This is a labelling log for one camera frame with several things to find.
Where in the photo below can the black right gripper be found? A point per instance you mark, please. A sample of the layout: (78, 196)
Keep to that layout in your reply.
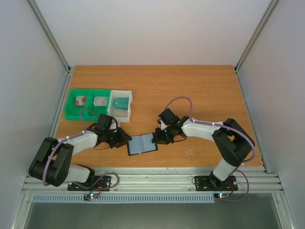
(161, 135)

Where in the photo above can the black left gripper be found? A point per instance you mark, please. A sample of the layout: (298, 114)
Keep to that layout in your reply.
(122, 139)

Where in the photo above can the black leather card holder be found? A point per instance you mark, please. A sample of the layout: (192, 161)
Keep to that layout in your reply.
(140, 144)

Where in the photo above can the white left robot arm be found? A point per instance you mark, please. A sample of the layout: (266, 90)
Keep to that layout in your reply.
(52, 163)

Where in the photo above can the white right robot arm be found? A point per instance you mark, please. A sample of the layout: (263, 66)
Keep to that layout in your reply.
(233, 143)

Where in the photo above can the teal VIP card stack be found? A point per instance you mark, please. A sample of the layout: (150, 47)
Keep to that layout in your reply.
(121, 103)

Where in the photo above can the grey card with red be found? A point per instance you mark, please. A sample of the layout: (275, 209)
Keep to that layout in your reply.
(100, 101)

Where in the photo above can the red patterned card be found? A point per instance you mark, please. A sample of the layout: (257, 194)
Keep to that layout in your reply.
(80, 100)

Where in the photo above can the white plastic bin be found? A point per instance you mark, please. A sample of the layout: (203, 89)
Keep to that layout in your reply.
(122, 116)

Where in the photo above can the green plastic bin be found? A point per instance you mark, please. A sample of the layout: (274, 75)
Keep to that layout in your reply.
(72, 112)

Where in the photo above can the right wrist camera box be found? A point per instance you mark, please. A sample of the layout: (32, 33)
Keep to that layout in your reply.
(163, 126)

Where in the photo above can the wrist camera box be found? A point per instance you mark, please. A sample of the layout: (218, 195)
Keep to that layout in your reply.
(163, 126)
(113, 126)

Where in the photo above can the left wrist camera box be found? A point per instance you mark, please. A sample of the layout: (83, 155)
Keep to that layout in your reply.
(113, 126)

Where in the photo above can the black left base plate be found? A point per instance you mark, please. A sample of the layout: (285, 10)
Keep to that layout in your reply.
(96, 184)

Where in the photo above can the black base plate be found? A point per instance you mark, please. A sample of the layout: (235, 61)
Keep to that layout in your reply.
(96, 184)
(207, 183)

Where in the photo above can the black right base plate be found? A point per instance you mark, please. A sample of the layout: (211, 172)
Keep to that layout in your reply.
(207, 183)

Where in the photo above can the grey slotted cable duct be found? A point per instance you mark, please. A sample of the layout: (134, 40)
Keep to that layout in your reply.
(123, 198)

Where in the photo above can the grey aluminium frame rail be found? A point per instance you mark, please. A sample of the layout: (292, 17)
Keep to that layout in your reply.
(38, 14)

